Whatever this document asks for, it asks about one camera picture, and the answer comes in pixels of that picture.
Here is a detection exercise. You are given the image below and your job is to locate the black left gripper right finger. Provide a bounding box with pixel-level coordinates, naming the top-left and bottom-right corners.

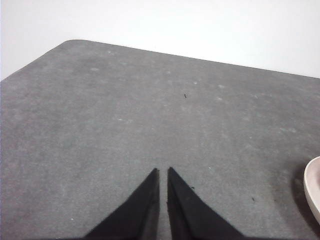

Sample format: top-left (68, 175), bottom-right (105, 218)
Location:
top-left (166, 166), bottom-right (271, 240)

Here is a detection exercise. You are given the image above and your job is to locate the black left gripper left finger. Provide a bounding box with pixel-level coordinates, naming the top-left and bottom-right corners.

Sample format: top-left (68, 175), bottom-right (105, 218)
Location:
top-left (57, 167), bottom-right (161, 240)

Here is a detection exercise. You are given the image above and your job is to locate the white round plate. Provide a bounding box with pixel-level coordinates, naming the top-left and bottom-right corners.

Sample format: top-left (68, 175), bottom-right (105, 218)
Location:
top-left (303, 155), bottom-right (320, 226)

